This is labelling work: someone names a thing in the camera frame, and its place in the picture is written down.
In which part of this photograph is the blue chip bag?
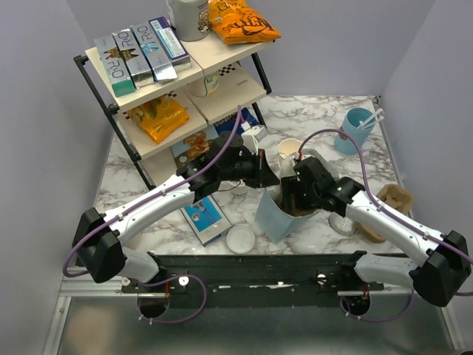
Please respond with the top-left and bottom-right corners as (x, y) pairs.
(214, 107), (259, 134)

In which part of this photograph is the purple and white box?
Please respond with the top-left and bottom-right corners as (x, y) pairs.
(149, 16), (192, 72)

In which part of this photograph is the blue R.O carton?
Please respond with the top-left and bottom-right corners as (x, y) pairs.
(131, 22), (177, 82)

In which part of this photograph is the yellow snack bag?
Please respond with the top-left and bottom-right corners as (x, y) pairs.
(127, 96), (189, 144)

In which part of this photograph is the brown cardboard cup carrier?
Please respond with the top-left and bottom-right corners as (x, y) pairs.
(355, 184), (414, 243)

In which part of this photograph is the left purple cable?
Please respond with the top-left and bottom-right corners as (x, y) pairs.
(61, 105), (245, 325)

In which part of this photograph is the blue cup with stirrers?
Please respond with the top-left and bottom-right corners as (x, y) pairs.
(334, 107), (383, 155)

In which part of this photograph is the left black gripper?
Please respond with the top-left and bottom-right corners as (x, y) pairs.
(219, 149), (281, 190)

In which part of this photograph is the single brown cup carrier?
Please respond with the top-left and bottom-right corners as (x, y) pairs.
(276, 198), (316, 217)

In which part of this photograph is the orange chip bag top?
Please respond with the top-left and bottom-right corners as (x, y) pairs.
(208, 1), (281, 44)

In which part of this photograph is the stack of white lids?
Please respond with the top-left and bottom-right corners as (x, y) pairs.
(226, 226), (256, 254)

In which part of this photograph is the white bowl on shelf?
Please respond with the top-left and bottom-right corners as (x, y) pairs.
(188, 71), (220, 98)

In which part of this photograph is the grey printed mug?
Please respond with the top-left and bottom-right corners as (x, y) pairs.
(166, 0), (210, 42)

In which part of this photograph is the stack of paper cups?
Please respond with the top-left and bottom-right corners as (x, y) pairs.
(276, 138), (302, 168)

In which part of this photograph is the silver R.O carton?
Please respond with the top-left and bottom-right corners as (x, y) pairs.
(112, 29), (154, 89)

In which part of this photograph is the black and cream shelf rack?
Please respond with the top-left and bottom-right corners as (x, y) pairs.
(74, 33), (272, 189)

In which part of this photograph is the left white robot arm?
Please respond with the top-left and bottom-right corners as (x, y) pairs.
(72, 131), (279, 292)

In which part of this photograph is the brown and blue snack bag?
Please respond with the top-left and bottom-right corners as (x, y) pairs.
(171, 125), (218, 168)

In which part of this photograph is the blue razor package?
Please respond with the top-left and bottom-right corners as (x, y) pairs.
(180, 196), (232, 247)

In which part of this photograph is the single paper cup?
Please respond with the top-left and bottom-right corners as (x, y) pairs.
(230, 180), (248, 196)

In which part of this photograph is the light blue paper bag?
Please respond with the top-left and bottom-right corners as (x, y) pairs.
(254, 148), (339, 244)

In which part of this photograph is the teal R.O carton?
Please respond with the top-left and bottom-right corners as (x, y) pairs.
(94, 35), (135, 97)

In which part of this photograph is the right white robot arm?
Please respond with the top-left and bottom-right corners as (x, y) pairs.
(280, 155), (472, 307)

